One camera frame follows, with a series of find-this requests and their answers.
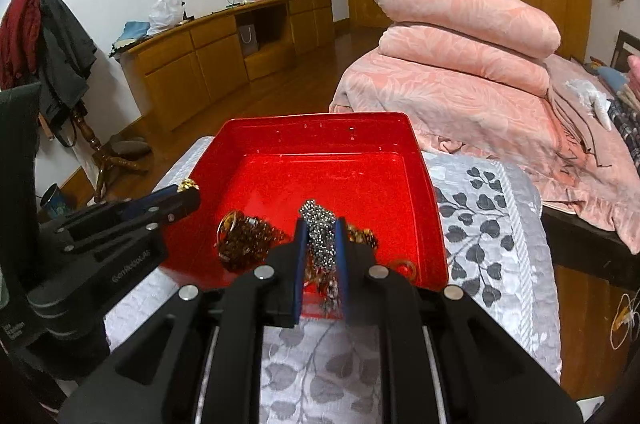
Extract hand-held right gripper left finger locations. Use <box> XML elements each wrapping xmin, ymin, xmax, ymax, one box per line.
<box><xmin>57</xmin><ymin>218</ymin><xmax>308</xmax><ymax>424</ymax></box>

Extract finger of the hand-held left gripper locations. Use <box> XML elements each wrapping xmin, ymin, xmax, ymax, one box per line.
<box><xmin>61</xmin><ymin>192</ymin><xmax>202</xmax><ymax>255</ymax></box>
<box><xmin>54</xmin><ymin>185</ymin><xmax>182</xmax><ymax>235</ymax></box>

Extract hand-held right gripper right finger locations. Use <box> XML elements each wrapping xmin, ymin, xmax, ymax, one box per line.
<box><xmin>335</xmin><ymin>218</ymin><xmax>583</xmax><ymax>424</ymax></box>

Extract silver bead chain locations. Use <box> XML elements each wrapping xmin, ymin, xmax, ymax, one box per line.
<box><xmin>299</xmin><ymin>199</ymin><xmax>346</xmax><ymax>315</ymax></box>

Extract red tin box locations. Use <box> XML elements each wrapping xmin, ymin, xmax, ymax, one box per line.
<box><xmin>162</xmin><ymin>113</ymin><xmax>449</xmax><ymax>320</ymax></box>

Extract wooden coat rack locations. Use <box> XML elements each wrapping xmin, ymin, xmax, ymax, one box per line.
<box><xmin>70</xmin><ymin>102</ymin><xmax>151</xmax><ymax>205</ymax></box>

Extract grey slippers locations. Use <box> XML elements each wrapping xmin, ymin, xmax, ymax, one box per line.
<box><xmin>107</xmin><ymin>136</ymin><xmax>151</xmax><ymax>160</ymax></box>

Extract amber bangle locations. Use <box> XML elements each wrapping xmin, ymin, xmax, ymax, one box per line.
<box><xmin>394</xmin><ymin>257</ymin><xmax>418</xmax><ymax>283</ymax></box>

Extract blue tin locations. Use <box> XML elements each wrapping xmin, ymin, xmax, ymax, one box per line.
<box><xmin>40</xmin><ymin>184</ymin><xmax>69</xmax><ymax>223</ymax></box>

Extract grey leaf-print cloth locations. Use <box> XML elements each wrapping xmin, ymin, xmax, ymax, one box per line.
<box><xmin>102</xmin><ymin>136</ymin><xmax>563</xmax><ymax>424</ymax></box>

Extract wooden sideboard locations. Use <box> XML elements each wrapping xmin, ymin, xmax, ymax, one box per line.
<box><xmin>109</xmin><ymin>0</ymin><xmax>335</xmax><ymax>133</ymax></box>

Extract dark jacket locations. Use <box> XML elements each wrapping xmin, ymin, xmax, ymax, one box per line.
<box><xmin>37</xmin><ymin>0</ymin><xmax>99</xmax><ymax>141</ymax></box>

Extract pink bed blanket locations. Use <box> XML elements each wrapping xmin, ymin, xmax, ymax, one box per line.
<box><xmin>328</xmin><ymin>51</ymin><xmax>640</xmax><ymax>255</ymax></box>

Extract blue cloth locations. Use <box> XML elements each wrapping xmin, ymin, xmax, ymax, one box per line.
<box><xmin>109</xmin><ymin>21</ymin><xmax>151</xmax><ymax>57</ymax></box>

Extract small paper gift bag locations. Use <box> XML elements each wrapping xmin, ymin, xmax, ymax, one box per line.
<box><xmin>239</xmin><ymin>24</ymin><xmax>259</xmax><ymax>57</ymax></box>

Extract white plastic bag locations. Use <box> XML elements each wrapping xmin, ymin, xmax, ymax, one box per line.
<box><xmin>147</xmin><ymin>0</ymin><xmax>185</xmax><ymax>35</ymax></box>

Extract red garment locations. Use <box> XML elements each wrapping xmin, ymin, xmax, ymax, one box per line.
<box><xmin>0</xmin><ymin>0</ymin><xmax>42</xmax><ymax>90</ymax></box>

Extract pink folded quilt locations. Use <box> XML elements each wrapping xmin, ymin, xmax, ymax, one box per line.
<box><xmin>378</xmin><ymin>25</ymin><xmax>551</xmax><ymax>97</ymax></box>
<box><xmin>372</xmin><ymin>0</ymin><xmax>561</xmax><ymax>67</ymax></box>

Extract white cloth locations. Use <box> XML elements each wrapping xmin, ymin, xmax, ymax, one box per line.
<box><xmin>565</xmin><ymin>78</ymin><xmax>614</xmax><ymax>131</ymax></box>

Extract dark plaid cloth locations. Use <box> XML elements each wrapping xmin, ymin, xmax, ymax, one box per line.
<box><xmin>607</xmin><ymin>96</ymin><xmax>640</xmax><ymax>165</ymax></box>

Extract blue cushion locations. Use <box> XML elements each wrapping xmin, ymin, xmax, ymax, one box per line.
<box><xmin>590</xmin><ymin>64</ymin><xmax>632</xmax><ymax>92</ymax></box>

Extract dark headboard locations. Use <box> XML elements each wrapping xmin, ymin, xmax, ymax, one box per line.
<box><xmin>612</xmin><ymin>28</ymin><xmax>640</xmax><ymax>70</ymax></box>

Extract amber bead bracelet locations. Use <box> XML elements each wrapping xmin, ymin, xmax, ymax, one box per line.
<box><xmin>216</xmin><ymin>210</ymin><xmax>292</xmax><ymax>273</ymax></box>

